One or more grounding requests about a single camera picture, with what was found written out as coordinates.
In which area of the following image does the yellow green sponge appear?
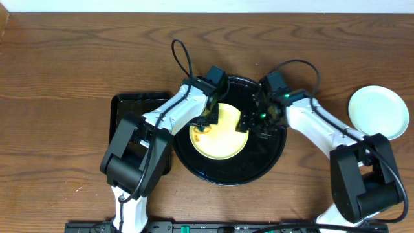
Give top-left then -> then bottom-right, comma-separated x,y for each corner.
193,126 -> 212,134

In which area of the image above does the yellow plate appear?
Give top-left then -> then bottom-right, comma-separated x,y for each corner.
189,103 -> 249,160

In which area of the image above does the light blue plate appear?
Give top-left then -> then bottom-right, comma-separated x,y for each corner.
348,85 -> 409,140

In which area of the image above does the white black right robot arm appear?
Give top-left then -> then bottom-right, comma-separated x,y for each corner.
234,87 -> 408,232

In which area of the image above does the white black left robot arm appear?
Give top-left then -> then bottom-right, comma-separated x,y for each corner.
100,74 -> 230,232

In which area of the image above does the black round tray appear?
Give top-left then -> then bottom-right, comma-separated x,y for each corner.
172,75 -> 288,186

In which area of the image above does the black rectangular tray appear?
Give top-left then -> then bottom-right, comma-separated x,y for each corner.
108,92 -> 170,166

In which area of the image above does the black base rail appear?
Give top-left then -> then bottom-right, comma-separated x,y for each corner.
64,221 -> 389,233

